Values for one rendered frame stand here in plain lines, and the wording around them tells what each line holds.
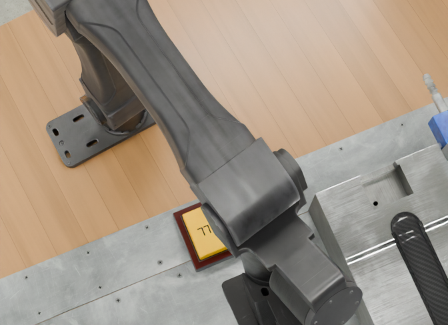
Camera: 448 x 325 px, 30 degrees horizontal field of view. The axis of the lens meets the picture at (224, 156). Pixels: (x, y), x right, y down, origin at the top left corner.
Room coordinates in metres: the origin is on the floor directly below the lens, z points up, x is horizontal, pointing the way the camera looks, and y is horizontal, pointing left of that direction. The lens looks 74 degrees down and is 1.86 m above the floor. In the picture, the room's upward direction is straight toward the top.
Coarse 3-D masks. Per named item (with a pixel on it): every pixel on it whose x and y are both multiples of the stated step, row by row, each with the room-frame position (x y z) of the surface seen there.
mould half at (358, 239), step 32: (416, 160) 0.28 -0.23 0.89; (320, 192) 0.24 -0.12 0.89; (352, 192) 0.24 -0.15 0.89; (416, 192) 0.24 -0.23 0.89; (320, 224) 0.21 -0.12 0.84; (352, 224) 0.20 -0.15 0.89; (384, 224) 0.20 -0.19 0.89; (352, 256) 0.16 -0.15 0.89; (384, 256) 0.16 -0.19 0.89; (384, 288) 0.12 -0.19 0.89; (416, 288) 0.12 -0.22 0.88; (384, 320) 0.09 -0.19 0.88; (416, 320) 0.09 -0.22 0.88
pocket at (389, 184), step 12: (384, 168) 0.27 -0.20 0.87; (396, 168) 0.27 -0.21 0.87; (372, 180) 0.26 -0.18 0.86; (384, 180) 0.26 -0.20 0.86; (396, 180) 0.26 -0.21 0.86; (372, 192) 0.25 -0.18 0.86; (384, 192) 0.25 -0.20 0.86; (396, 192) 0.25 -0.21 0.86; (408, 192) 0.24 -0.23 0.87; (372, 204) 0.23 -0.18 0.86; (384, 204) 0.23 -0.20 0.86
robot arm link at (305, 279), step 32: (288, 160) 0.19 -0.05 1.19; (224, 224) 0.14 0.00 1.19; (288, 224) 0.14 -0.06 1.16; (256, 256) 0.12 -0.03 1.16; (288, 256) 0.12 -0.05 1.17; (320, 256) 0.11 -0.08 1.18; (288, 288) 0.09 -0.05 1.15; (320, 288) 0.09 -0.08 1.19; (352, 288) 0.09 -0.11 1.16; (320, 320) 0.06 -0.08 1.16
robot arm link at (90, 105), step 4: (84, 96) 0.36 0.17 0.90; (80, 100) 0.36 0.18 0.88; (84, 100) 0.35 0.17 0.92; (88, 100) 0.34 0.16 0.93; (92, 100) 0.34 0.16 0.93; (84, 104) 0.35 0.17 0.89; (88, 104) 0.34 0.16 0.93; (92, 104) 0.34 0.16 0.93; (96, 104) 0.34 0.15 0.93; (88, 108) 0.34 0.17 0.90; (92, 108) 0.33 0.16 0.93; (96, 108) 0.33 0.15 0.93; (92, 112) 0.33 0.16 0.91; (96, 112) 0.33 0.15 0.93; (100, 112) 0.33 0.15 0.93; (96, 116) 0.32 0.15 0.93; (100, 116) 0.32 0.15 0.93; (104, 116) 0.32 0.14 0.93; (96, 120) 0.33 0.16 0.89; (100, 120) 0.32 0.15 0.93; (104, 120) 0.32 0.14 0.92
